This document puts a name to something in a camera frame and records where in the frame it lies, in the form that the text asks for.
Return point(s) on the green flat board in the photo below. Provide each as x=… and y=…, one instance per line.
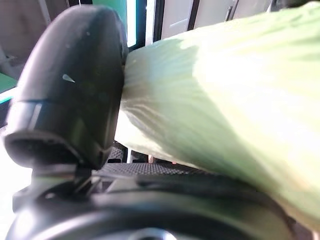
x=7, y=86

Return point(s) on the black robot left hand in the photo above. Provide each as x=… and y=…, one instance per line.
x=75, y=87

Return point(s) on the grey panel door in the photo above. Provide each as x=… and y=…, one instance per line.
x=177, y=17

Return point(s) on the green napa cabbage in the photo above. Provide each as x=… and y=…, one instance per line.
x=225, y=87

